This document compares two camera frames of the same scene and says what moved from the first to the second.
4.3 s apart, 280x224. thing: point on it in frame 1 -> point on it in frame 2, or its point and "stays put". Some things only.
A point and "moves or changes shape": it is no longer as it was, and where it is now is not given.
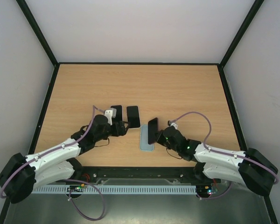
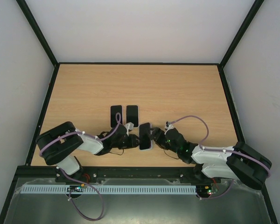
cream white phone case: [133, 116] stays put
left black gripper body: [115, 133] -> [122, 145]
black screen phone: [118, 116] stays put
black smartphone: [133, 116] stays put
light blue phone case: [144, 144] moves or changes shape
